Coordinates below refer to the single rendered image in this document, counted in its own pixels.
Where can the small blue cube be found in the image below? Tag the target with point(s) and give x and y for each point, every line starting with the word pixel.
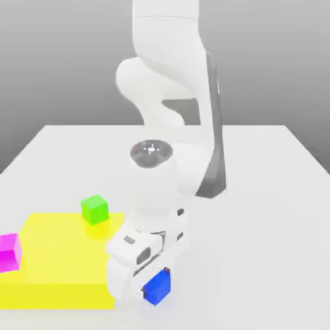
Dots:
pixel 157 287

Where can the small green cube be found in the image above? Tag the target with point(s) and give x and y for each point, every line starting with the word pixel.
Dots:
pixel 94 209

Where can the small magenta cube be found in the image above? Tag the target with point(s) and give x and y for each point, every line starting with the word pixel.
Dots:
pixel 9 253

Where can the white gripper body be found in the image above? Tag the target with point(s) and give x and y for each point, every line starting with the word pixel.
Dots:
pixel 121 281

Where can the large yellow box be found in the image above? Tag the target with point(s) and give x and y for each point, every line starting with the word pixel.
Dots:
pixel 56 260

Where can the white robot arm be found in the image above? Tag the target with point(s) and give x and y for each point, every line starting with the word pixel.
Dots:
pixel 165 77

